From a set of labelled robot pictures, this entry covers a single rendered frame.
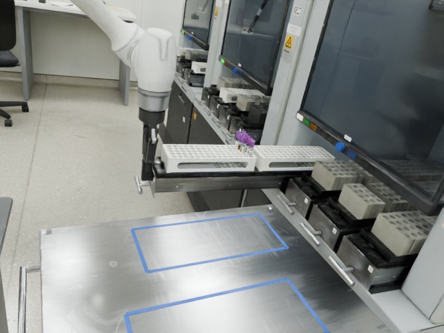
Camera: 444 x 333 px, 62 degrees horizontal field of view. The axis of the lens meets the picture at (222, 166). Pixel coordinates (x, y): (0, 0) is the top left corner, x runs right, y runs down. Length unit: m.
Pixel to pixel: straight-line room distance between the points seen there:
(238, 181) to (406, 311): 0.58
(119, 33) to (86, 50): 3.48
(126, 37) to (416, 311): 1.03
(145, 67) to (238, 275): 0.57
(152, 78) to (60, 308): 0.59
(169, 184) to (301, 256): 0.46
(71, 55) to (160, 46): 3.65
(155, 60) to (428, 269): 0.83
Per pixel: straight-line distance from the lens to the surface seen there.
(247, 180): 1.21
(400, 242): 1.03
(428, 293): 1.03
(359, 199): 1.12
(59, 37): 4.58
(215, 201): 1.90
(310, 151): 1.38
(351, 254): 1.05
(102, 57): 4.62
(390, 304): 1.03
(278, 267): 0.85
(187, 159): 1.12
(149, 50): 1.00
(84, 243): 0.84
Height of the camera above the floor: 1.36
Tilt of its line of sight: 26 degrees down
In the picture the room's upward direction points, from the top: 11 degrees clockwise
